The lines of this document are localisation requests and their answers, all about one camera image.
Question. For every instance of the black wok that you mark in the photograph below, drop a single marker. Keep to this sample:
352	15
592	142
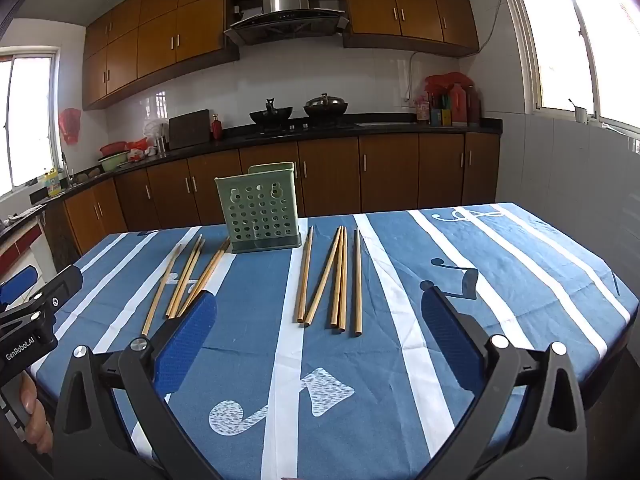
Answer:
270	117

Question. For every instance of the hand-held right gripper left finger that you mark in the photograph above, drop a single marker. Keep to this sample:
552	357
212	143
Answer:
185	340

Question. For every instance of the small sliding window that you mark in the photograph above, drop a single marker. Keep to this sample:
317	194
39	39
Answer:
30	120

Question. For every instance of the wooden upper cabinets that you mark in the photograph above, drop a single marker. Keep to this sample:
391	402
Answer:
160	35

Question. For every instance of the yellow detergent bottle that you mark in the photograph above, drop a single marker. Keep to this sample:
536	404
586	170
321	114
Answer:
53	185

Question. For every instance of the small red bottle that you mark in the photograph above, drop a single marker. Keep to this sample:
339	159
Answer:
216	130

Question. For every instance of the green basin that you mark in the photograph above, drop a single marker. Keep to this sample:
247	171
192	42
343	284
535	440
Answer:
114	162

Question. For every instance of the yellow packaged box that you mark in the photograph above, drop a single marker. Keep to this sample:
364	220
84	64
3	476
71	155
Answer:
446	118

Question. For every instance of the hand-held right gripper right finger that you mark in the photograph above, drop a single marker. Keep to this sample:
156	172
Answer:
445	330

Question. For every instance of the dark wooden cutting board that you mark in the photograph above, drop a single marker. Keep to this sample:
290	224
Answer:
190	130

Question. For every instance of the hanging red plastic bag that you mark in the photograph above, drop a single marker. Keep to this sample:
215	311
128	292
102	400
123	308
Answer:
70	125

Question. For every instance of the large sliding window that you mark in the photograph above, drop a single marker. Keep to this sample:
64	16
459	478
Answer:
560	35

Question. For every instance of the condiment bottle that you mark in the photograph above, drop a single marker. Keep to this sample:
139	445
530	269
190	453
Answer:
422	110

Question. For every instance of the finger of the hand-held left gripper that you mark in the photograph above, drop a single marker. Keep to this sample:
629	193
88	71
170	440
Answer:
20	281
65	282

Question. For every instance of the teal packaged box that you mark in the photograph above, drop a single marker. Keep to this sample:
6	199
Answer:
436	117

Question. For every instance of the black kitchen countertop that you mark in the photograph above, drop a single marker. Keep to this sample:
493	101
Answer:
325	133

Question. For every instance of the dark red bottle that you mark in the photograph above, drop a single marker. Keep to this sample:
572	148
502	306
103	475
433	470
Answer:
474	107

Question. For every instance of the large red oil bottle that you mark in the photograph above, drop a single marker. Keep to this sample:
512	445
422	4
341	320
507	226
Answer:
459	107

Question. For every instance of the black gas stove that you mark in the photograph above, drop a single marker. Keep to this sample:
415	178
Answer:
300	126

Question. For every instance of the red basin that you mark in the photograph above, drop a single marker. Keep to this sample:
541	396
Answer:
114	149

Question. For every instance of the metal faucet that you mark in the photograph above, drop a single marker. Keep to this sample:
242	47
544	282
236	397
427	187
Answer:
65	165

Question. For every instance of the red and white bag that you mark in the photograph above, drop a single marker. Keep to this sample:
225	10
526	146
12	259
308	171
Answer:
137	149

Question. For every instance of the red low cabinet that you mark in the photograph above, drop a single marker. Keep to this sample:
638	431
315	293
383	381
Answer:
22	242

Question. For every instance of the white cup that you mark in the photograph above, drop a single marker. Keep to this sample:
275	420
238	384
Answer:
580	115

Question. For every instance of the green perforated utensil holder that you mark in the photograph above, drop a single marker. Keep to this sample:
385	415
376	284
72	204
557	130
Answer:
255	210

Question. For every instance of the lidded wok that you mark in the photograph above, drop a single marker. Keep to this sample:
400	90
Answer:
325	106

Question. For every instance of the blue striped tablecloth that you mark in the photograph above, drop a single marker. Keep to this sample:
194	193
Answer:
380	385

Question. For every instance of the person's left hand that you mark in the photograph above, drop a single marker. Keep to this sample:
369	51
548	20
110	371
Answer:
32	410

